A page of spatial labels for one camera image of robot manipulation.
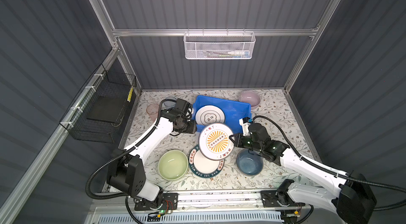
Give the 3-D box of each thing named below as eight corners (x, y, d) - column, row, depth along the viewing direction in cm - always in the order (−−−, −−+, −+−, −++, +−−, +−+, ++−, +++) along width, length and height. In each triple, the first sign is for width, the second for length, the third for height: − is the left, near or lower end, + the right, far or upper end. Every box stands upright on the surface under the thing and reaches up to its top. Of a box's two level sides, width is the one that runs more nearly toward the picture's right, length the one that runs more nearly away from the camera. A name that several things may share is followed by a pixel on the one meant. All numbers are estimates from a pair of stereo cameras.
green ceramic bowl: (158, 182, 81) (155, 178, 76) (163, 154, 90) (160, 149, 86) (187, 182, 81) (185, 178, 76) (189, 154, 90) (188, 149, 85)
